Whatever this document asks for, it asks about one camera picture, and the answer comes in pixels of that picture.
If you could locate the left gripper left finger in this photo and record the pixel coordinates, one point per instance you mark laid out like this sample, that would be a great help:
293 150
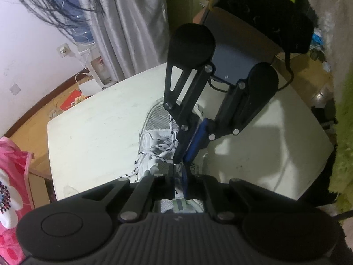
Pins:
150 189

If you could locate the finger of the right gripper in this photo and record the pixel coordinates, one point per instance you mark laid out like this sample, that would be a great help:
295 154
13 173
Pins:
184 136
199 141

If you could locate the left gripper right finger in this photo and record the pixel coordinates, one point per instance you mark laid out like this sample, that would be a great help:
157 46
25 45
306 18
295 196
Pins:
215 196

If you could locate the white black speckled shoelace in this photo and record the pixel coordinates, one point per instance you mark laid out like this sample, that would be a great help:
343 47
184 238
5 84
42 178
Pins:
157 143

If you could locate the white mint sneaker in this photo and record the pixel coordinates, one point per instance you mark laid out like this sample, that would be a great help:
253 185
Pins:
180 204

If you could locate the black tracker box green light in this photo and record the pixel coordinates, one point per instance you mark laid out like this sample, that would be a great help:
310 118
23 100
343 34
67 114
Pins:
282 21

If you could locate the grey curtain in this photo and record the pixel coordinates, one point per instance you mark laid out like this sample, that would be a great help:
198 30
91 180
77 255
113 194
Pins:
131 35

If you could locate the red gift box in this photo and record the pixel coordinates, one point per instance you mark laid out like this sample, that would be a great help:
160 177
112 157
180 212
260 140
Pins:
73 99

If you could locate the white water dispenser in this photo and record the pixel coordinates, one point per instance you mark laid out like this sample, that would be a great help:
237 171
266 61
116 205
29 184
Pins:
92 59

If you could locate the green fuzzy garment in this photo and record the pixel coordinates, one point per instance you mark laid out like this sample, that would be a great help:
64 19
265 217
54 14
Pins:
341 178

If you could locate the blue water bottle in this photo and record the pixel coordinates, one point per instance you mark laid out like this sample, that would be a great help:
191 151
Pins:
75 21

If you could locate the white wall socket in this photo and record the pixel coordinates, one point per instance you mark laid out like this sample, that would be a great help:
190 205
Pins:
64 50

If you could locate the white wall switch plate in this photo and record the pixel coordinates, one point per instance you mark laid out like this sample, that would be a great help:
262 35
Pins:
15 89

